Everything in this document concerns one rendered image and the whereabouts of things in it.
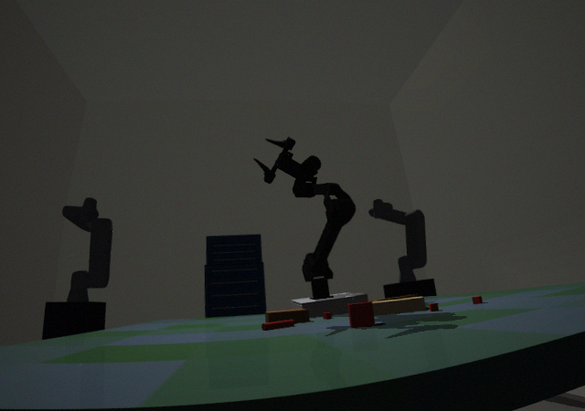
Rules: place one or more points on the tan square block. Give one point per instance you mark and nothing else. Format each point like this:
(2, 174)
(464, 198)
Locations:
(384, 307)

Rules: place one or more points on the red bar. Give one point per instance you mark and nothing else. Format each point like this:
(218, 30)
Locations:
(277, 324)

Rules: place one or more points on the brown square block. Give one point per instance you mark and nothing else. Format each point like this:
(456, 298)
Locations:
(301, 315)

